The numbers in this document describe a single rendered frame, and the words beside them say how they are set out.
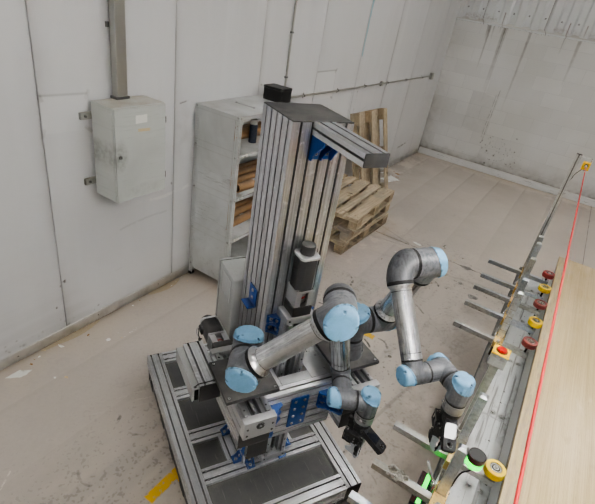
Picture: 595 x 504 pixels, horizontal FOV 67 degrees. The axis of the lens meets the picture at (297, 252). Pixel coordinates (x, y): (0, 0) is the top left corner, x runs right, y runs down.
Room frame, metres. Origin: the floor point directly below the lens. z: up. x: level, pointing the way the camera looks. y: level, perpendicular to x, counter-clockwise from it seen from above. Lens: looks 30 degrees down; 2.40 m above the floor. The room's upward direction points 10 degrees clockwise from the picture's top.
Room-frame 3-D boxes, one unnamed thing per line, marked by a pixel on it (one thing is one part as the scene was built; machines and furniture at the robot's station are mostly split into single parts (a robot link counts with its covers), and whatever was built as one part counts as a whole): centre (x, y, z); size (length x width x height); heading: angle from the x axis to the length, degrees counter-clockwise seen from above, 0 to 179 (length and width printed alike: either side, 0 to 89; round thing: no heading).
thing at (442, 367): (1.26, -0.58, 1.31); 0.11 x 0.11 x 0.08; 25
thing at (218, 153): (3.78, 0.56, 0.78); 0.90 x 0.45 x 1.55; 152
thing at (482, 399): (1.31, -0.81, 0.93); 0.03 x 0.03 x 0.48; 62
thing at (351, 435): (1.22, -0.36, 0.97); 0.09 x 0.08 x 0.12; 62
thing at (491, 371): (1.55, -0.93, 0.93); 0.05 x 0.04 x 0.45; 152
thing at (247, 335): (1.32, 0.12, 1.21); 0.13 x 0.12 x 0.14; 3
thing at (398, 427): (1.30, -0.75, 0.83); 0.43 x 0.03 x 0.04; 62
